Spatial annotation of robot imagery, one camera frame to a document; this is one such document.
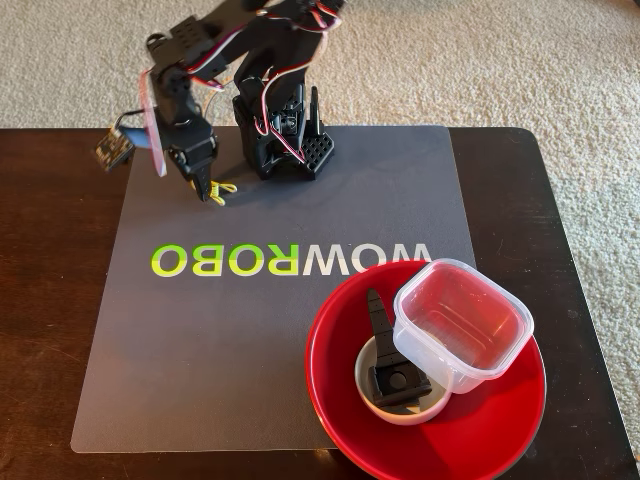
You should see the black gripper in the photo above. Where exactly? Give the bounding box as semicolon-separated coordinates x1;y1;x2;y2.
166;121;220;204

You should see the yellow wire clip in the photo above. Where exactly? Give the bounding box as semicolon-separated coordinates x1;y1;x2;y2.
189;179;239;208

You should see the black printed gripper part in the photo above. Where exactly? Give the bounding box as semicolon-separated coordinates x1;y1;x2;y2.
365;287;434;408

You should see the small white bowl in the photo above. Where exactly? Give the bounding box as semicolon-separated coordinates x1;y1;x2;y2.
353;335;455;427

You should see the clear plastic container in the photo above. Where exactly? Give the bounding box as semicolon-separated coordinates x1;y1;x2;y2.
392;257;535;396

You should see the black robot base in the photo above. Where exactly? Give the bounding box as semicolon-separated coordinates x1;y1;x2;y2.
232;82;337;182

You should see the large red bowl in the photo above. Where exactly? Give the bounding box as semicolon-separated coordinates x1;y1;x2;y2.
304;259;547;480

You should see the dark grey WOWROBO mat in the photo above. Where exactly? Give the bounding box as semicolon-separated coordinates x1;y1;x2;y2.
70;125;479;454

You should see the translucent pink mount plate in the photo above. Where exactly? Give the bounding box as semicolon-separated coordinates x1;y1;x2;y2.
138;68;170;179

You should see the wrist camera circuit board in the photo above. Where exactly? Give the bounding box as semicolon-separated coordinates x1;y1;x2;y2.
93;126;135;174

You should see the red white black servo cable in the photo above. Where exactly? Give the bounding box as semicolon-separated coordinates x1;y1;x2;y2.
184;4;347;91
253;63;312;164

